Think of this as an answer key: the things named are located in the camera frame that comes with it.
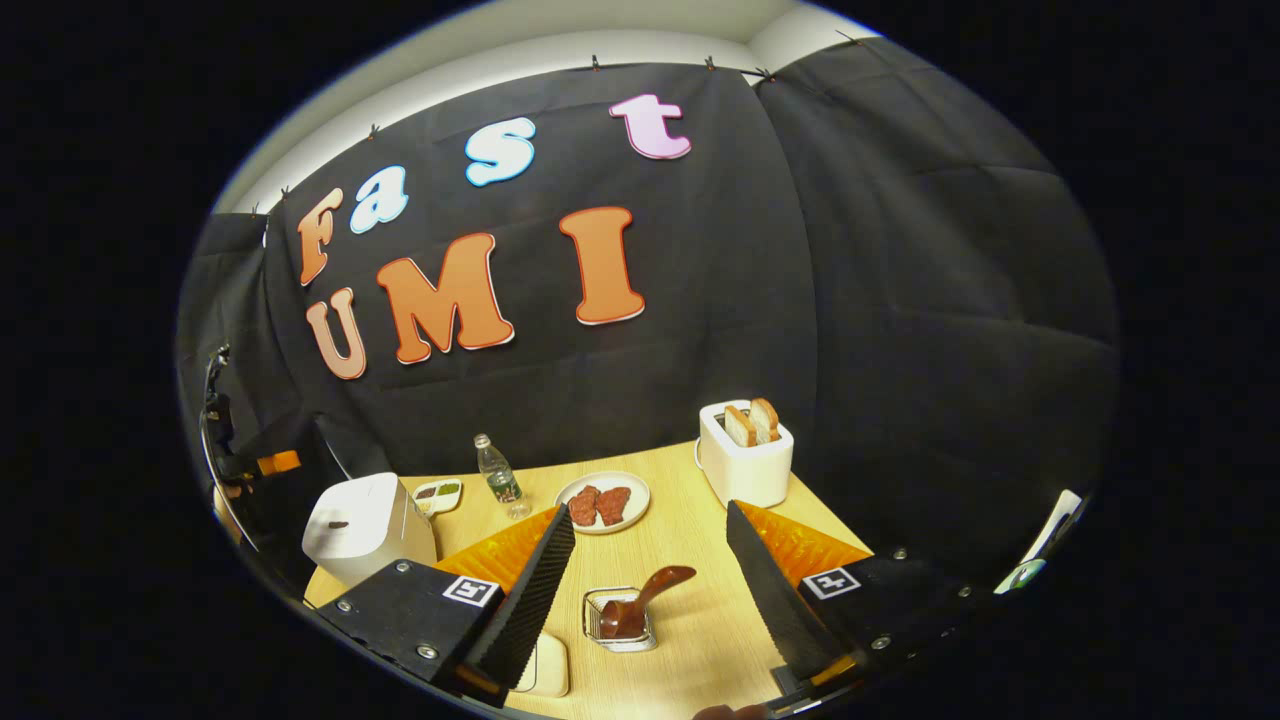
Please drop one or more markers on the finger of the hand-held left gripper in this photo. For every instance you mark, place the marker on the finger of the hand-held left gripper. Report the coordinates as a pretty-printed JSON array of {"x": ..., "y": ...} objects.
[{"x": 278, "y": 462}]

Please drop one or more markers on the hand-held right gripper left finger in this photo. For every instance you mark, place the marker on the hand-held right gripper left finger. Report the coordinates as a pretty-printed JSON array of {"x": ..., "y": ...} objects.
[{"x": 530, "y": 610}]

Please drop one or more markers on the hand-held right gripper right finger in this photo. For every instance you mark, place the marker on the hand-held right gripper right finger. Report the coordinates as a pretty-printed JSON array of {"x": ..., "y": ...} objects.
[{"x": 780, "y": 610}]

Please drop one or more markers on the white rice cooker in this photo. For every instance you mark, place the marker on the white rice cooker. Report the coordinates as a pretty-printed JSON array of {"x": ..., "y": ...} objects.
[{"x": 360, "y": 530}]

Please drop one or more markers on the brown wooden spoon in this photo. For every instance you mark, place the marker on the brown wooden spoon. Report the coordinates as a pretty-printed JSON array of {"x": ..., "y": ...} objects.
[{"x": 660, "y": 582}]

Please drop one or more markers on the red meat piece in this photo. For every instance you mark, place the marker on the red meat piece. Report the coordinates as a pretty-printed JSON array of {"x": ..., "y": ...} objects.
[
  {"x": 583, "y": 505},
  {"x": 613, "y": 504}
]

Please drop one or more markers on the white toaster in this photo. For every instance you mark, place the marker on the white toaster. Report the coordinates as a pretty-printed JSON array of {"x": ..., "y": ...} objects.
[{"x": 750, "y": 475}]

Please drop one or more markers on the clear plastic water bottle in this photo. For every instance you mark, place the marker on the clear plastic water bottle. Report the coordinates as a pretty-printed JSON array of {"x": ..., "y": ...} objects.
[{"x": 497, "y": 475}]

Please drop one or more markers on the small white divided dish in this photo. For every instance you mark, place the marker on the small white divided dish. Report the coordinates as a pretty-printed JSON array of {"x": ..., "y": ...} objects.
[{"x": 440, "y": 495}]

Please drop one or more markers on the white round plate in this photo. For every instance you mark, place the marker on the white round plate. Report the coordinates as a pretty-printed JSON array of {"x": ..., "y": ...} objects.
[{"x": 640, "y": 500}]

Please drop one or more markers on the toasted bread slice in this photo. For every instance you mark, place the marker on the toasted bread slice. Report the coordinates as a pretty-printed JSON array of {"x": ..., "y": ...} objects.
[
  {"x": 765, "y": 418},
  {"x": 740, "y": 425}
]

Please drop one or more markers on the green round object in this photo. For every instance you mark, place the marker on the green round object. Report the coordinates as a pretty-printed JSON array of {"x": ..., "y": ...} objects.
[{"x": 1020, "y": 576}]

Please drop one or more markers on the white flat object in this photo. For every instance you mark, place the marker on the white flat object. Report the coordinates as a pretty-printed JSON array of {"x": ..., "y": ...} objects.
[{"x": 1060, "y": 515}]

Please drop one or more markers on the black backdrop cloth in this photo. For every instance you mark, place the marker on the black backdrop cloth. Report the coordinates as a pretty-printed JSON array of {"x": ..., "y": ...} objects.
[{"x": 800, "y": 300}]

